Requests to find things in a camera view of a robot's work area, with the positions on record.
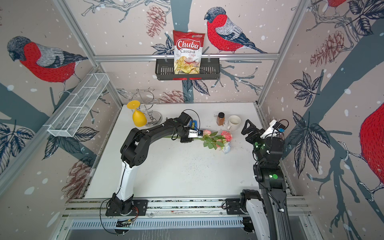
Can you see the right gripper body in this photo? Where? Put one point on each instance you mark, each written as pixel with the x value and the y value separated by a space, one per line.
pixel 256 139

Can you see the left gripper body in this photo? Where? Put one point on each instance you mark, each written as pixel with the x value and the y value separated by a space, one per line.
pixel 185 138

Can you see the pink artificial flower bouquet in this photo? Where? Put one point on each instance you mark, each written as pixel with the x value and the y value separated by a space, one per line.
pixel 216 141

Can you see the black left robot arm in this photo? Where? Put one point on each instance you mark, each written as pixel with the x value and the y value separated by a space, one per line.
pixel 135 148

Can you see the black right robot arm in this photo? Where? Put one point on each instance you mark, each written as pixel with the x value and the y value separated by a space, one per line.
pixel 267 206

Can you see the blue tape dispenser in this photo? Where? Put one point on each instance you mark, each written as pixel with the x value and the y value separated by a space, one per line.
pixel 194 125

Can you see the white ceramic mug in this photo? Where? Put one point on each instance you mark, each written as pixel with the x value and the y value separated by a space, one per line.
pixel 234 123

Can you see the brown spice bottle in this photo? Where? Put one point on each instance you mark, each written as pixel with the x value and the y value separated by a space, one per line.
pixel 221 119

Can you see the yellow upside-down wine glass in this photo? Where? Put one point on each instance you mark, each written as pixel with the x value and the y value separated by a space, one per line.
pixel 139 118

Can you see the chrome wine glass rack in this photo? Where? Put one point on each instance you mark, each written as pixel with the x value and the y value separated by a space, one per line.
pixel 147 99

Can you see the Chuba cassava chips bag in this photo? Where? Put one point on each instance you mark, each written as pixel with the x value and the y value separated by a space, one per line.
pixel 188 50

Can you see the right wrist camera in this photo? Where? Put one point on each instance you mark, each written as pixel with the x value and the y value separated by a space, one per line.
pixel 275 128

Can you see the black wire wall basket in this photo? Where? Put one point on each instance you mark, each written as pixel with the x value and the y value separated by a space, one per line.
pixel 206 69

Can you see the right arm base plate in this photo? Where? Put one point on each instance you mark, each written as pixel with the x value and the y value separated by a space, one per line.
pixel 235 206

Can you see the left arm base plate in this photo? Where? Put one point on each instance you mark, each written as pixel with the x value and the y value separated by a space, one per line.
pixel 117 208

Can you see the white wire mesh shelf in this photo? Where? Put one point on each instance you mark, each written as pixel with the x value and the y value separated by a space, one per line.
pixel 72 116

